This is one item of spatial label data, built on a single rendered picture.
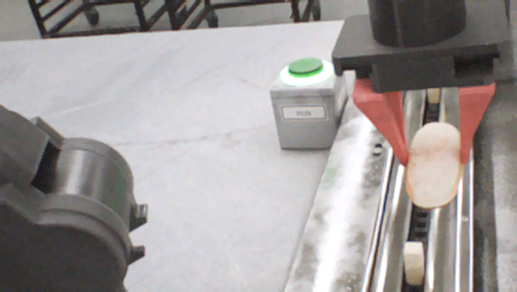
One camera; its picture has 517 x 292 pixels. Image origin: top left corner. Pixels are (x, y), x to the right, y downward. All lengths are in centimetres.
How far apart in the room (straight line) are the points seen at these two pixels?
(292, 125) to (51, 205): 35
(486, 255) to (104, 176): 31
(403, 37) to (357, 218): 20
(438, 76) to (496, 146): 31
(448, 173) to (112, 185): 22
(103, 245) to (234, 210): 26
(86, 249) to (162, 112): 48
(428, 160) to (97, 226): 22
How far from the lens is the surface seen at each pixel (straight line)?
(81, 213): 41
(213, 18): 348
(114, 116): 89
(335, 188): 58
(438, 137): 47
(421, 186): 43
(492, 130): 72
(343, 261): 50
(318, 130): 70
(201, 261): 60
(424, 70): 39
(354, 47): 40
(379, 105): 40
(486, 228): 59
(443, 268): 51
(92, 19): 404
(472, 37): 39
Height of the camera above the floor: 119
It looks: 29 degrees down
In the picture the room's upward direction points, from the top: 10 degrees counter-clockwise
